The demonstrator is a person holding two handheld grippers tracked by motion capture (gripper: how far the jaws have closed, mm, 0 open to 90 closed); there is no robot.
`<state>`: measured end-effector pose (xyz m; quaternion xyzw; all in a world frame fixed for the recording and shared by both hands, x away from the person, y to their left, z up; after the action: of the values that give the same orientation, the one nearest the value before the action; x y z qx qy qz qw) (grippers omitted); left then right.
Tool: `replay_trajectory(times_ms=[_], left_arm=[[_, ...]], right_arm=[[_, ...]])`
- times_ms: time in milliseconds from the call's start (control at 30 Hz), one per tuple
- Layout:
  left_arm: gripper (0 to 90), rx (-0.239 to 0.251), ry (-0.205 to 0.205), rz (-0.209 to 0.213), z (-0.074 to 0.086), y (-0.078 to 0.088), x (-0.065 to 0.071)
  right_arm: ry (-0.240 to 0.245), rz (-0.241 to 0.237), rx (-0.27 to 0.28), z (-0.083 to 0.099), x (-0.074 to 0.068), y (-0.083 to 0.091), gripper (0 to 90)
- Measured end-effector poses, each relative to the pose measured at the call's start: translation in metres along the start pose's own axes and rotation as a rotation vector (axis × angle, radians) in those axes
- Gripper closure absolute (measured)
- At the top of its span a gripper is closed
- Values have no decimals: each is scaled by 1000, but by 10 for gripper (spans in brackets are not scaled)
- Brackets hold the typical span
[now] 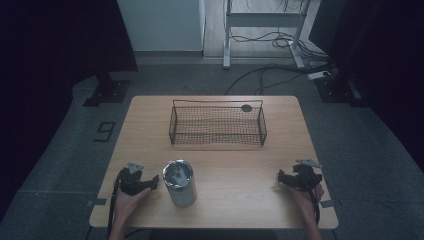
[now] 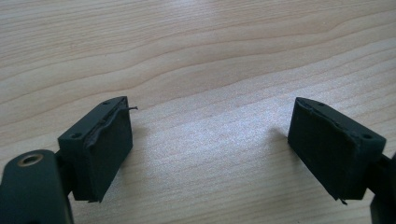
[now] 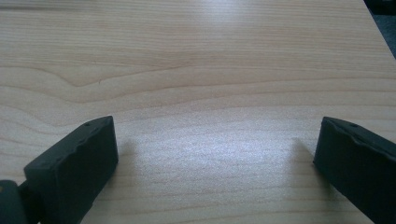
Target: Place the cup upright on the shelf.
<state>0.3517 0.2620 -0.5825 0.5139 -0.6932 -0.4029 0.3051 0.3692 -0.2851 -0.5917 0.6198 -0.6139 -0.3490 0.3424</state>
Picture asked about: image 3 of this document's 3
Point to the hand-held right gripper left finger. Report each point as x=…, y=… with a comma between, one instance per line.
x=74, y=168

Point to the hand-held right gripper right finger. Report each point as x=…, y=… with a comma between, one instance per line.
x=358, y=165

